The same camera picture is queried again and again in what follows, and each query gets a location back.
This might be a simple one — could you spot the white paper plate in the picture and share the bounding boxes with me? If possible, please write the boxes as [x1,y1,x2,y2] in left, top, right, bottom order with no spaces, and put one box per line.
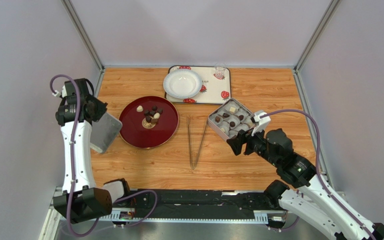
[162,69,203,99]

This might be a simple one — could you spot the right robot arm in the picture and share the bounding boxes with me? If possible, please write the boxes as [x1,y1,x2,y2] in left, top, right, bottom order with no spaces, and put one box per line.
[226,128,384,240]

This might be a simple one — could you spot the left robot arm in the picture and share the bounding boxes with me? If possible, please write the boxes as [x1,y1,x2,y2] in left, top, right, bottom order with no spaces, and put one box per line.
[51,78,130,224]

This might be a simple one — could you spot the strawberry pattern tray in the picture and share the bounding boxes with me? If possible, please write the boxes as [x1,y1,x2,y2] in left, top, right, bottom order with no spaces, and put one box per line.
[165,65,232,105]

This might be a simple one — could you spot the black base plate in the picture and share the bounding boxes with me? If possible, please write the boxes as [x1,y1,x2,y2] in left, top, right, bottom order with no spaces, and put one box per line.
[114,189,286,221]

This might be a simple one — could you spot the red round tray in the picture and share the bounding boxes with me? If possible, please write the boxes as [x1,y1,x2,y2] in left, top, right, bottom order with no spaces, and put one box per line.
[119,95,180,149]

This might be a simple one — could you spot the silver tin lid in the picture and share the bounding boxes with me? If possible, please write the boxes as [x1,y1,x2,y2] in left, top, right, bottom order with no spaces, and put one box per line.
[90,112,123,154]

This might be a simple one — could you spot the metal serving tongs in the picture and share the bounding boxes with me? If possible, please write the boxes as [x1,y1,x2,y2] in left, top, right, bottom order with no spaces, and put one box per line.
[186,115,208,170]

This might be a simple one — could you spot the pink chocolate tin box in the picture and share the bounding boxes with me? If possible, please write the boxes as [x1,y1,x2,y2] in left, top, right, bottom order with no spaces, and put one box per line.
[207,98,255,142]

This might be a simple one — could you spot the white chocolate piece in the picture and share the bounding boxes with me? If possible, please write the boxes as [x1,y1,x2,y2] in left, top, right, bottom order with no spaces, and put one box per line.
[136,105,144,113]

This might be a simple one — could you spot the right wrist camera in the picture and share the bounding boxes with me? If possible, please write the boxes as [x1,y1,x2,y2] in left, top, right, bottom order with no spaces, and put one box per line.
[251,110,271,136]

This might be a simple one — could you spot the aluminium frame rail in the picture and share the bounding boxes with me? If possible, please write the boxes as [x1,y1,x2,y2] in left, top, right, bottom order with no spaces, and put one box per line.
[38,186,349,240]

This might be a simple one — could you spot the small clear glass cup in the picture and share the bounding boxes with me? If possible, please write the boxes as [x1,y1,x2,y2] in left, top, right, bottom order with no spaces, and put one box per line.
[214,63,226,80]

